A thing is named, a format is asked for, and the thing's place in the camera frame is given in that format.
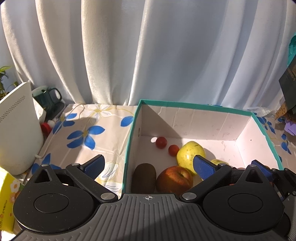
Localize red apple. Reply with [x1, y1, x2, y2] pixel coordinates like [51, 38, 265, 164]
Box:
[156, 166, 193, 196]

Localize cherry tomato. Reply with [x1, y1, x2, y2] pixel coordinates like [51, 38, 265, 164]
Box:
[168, 145, 180, 157]
[155, 137, 168, 149]

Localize brown kiwi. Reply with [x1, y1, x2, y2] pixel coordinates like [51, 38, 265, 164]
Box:
[131, 163, 157, 194]

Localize small yellow pear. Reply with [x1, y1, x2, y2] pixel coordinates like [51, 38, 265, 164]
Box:
[211, 159, 229, 166]

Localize large yellow pear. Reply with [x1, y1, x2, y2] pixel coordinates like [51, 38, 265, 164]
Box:
[176, 141, 206, 176]

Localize floral tablecloth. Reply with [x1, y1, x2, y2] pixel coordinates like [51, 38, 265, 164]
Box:
[11, 102, 296, 241]

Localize small red object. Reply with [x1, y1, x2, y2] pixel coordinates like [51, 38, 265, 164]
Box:
[40, 123, 52, 137]

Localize teal cardboard box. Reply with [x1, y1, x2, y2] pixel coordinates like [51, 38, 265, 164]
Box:
[122, 100, 283, 193]

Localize white appliance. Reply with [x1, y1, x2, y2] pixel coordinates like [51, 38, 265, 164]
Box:
[0, 82, 44, 175]

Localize yellow tissue box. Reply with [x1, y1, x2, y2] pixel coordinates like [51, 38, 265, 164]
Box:
[0, 168, 23, 233]

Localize dark green mug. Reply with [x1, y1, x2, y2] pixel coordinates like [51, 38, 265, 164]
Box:
[31, 86, 66, 121]

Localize dark green hanging bags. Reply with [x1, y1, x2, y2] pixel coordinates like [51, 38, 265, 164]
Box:
[276, 35, 296, 123]

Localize green plant leaves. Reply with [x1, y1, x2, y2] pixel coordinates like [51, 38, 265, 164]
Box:
[0, 65, 19, 100]

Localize white curtain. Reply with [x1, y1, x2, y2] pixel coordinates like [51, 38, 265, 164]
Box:
[1, 1, 295, 109]

